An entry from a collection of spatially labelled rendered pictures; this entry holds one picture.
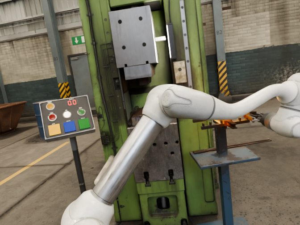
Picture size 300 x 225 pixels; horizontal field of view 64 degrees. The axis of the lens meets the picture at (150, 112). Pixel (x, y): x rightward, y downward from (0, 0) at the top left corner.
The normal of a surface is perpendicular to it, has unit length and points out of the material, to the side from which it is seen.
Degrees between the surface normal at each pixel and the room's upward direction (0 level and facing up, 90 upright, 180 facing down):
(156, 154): 90
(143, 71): 90
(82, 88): 90
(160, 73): 90
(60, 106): 60
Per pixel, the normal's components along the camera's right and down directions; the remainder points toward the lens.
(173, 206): -0.07, 0.19
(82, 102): 0.24, -0.38
